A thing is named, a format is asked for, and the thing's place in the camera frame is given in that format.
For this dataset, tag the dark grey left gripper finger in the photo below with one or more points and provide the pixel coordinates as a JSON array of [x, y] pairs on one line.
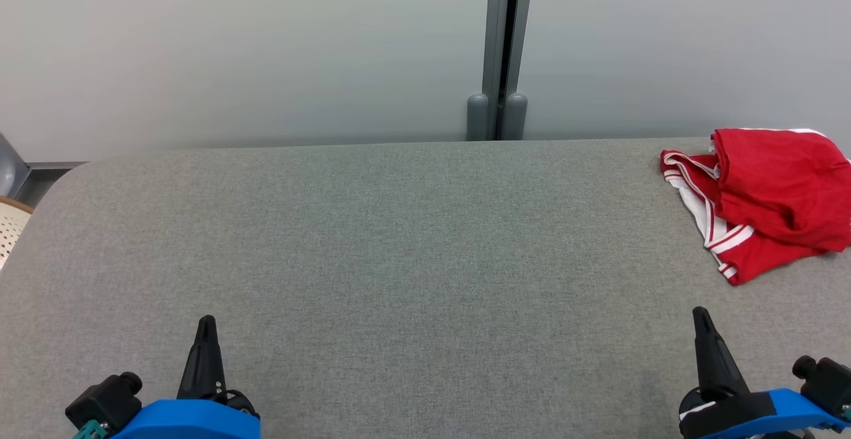
[[203, 372]]

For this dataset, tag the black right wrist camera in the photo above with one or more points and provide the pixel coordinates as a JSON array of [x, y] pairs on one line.
[[828, 382]]

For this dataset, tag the grey vertical frame post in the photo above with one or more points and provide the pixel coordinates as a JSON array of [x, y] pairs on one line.
[[495, 26]]

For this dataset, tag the beige perforated laundry basket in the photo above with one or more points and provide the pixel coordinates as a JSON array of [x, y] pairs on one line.
[[10, 226]]

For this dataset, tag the red shorts with white stripe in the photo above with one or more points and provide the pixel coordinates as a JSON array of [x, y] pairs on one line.
[[784, 186]]

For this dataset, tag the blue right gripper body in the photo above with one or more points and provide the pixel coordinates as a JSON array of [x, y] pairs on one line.
[[764, 412]]

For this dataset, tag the grey cylindrical post foot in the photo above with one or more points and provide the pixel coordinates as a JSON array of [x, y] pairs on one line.
[[515, 120], [478, 120]]

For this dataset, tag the red Bulls basketball jersey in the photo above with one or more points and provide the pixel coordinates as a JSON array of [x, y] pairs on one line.
[[758, 259]]

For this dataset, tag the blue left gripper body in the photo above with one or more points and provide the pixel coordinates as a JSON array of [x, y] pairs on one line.
[[193, 422]]

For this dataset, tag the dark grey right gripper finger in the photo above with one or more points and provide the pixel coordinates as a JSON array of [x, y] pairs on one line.
[[718, 372]]

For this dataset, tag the grey fabric cushioned platform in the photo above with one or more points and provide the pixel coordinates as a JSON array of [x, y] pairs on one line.
[[399, 259]]

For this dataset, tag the grey metal tube frame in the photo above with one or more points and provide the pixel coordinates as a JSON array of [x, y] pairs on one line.
[[10, 173]]

